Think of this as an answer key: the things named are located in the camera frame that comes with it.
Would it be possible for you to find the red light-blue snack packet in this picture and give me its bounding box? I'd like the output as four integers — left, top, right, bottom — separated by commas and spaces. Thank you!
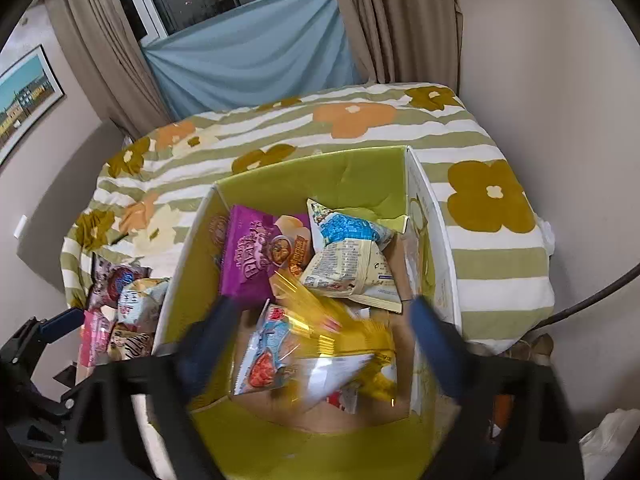
234, 302, 301, 396

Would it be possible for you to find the cream text-printed snack packet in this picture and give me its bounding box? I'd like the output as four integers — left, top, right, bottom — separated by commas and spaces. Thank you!
299, 237, 403, 313

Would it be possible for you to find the blue white snack packet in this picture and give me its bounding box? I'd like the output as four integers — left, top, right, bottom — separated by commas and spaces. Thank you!
306, 198, 396, 251

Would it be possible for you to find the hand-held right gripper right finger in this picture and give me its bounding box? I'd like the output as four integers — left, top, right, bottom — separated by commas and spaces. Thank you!
409, 294, 586, 480

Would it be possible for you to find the grey cartoon snack packet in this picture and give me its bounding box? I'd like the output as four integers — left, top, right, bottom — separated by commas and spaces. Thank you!
87, 255, 151, 311

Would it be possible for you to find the cream chips snack packet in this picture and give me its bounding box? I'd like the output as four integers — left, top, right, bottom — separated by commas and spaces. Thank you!
117, 277, 171, 333

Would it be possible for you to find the red white snack packet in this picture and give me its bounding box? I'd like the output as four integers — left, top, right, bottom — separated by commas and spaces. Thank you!
325, 382, 363, 413

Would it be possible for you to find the zebra striped snack packet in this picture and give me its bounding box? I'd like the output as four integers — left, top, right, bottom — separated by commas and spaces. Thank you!
107, 322, 156, 361

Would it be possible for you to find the white plastic bag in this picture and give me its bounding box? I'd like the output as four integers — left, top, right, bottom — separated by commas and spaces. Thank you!
580, 407, 640, 480

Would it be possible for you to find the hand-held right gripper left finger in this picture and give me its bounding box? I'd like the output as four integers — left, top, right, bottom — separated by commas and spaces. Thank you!
62, 297, 243, 480

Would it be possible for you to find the purple snack packet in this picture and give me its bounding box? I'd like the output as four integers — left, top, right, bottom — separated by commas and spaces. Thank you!
218, 205, 313, 306

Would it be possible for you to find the beige curtain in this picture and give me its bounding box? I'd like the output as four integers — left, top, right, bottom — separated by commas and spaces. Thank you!
42, 0, 173, 138
327, 0, 463, 96

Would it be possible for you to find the yellow snack packet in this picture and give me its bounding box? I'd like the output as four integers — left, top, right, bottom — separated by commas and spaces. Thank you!
270, 270, 398, 406

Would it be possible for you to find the framed wall picture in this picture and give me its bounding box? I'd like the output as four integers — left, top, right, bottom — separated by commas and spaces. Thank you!
0, 44, 66, 166

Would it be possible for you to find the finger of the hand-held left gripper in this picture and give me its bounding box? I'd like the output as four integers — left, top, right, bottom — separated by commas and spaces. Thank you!
37, 307, 86, 346

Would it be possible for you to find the pink snack packet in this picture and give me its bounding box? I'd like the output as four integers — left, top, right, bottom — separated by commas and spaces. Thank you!
79, 309, 118, 366

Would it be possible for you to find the striped floral blanket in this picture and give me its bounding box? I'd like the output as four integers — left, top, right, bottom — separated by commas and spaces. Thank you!
60, 81, 556, 356

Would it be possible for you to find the blue cloth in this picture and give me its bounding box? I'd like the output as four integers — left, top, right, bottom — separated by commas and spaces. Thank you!
140, 0, 373, 118

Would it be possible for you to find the orange object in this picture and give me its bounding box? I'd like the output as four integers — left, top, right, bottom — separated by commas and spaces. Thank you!
492, 392, 516, 436

